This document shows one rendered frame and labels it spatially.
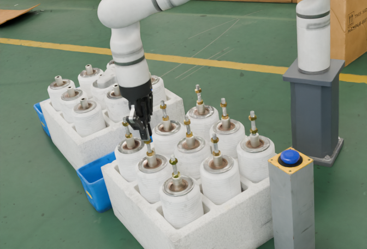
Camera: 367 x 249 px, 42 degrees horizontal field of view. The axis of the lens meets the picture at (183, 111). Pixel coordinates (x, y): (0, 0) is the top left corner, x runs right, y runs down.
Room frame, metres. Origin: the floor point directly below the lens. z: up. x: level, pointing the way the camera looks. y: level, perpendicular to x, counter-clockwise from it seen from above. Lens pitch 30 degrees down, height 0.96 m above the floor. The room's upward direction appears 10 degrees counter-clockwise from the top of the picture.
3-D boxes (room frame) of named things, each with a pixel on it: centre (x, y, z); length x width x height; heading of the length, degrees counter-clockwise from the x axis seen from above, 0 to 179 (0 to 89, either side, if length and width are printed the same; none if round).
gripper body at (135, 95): (1.00, 0.10, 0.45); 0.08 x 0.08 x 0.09
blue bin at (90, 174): (1.26, 0.20, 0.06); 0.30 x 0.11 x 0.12; 119
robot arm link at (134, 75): (1.01, 0.12, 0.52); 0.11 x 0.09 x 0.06; 70
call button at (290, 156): (0.84, -0.21, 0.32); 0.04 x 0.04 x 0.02
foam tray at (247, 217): (1.06, 0.00, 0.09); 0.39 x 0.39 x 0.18; 29
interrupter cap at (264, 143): (1.01, -0.17, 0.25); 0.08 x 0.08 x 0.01
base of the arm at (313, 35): (1.28, -0.40, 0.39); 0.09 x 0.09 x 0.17; 54
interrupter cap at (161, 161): (1.00, 0.10, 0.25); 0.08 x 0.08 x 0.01
